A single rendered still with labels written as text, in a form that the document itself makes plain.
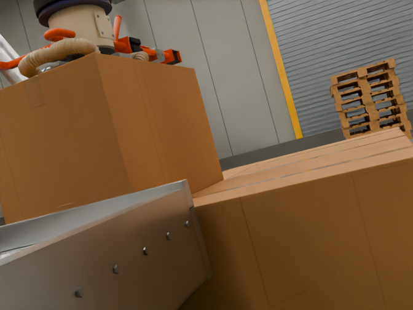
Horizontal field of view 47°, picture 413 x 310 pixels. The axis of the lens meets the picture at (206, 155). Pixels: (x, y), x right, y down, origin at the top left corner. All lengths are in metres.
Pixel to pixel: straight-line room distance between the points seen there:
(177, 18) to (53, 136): 10.37
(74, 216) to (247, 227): 0.39
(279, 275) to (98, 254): 0.47
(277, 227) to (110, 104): 0.47
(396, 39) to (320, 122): 2.24
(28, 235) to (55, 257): 0.59
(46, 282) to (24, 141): 0.72
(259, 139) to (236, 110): 0.85
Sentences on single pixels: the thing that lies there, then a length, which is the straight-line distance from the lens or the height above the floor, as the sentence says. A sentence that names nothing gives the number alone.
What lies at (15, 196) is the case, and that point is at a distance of 1.33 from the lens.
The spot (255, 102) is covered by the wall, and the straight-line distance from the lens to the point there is 10.83.
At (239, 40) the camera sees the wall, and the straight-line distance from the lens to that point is 11.02.
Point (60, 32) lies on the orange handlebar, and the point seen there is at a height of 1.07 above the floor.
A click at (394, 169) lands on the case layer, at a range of 0.97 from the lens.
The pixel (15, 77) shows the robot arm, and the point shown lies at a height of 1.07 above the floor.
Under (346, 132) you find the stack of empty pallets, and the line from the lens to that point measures 8.10.
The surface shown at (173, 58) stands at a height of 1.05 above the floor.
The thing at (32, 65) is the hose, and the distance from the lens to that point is 1.38.
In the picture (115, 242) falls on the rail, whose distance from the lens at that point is 0.72.
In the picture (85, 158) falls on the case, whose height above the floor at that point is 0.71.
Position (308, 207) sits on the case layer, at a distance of 0.99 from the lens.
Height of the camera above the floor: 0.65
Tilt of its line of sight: level
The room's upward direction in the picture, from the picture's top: 15 degrees counter-clockwise
